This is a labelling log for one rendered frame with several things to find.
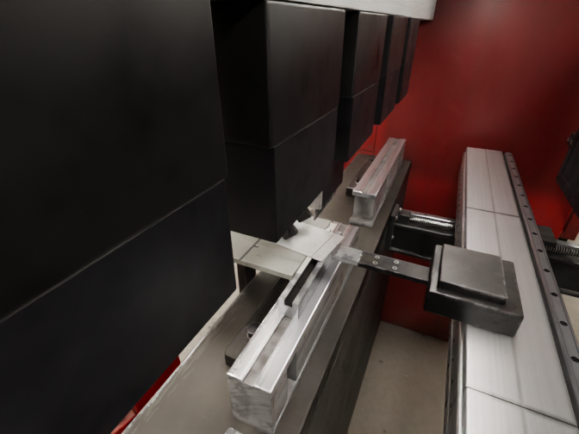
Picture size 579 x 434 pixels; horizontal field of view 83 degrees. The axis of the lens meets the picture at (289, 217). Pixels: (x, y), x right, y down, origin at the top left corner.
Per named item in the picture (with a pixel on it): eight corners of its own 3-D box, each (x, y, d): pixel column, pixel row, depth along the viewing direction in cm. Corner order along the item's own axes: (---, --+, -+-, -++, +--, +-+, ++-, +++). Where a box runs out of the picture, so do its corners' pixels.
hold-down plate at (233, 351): (301, 257, 74) (301, 246, 73) (324, 263, 72) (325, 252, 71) (224, 365, 51) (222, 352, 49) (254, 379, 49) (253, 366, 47)
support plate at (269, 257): (219, 198, 74) (218, 195, 73) (330, 225, 64) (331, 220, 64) (160, 239, 60) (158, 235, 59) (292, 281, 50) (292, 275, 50)
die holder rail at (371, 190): (385, 161, 126) (389, 137, 121) (401, 164, 124) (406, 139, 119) (349, 223, 87) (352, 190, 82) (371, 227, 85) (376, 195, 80)
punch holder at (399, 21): (354, 105, 72) (363, 17, 64) (394, 108, 69) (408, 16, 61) (333, 120, 61) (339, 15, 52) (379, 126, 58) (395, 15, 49)
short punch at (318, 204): (330, 192, 56) (333, 137, 52) (341, 194, 56) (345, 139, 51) (308, 219, 48) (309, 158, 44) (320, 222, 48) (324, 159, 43)
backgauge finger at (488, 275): (343, 240, 60) (345, 217, 58) (506, 281, 51) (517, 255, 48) (320, 280, 51) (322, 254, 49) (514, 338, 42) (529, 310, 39)
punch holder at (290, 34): (269, 166, 41) (264, 10, 33) (333, 177, 38) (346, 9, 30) (189, 222, 29) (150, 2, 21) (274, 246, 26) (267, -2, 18)
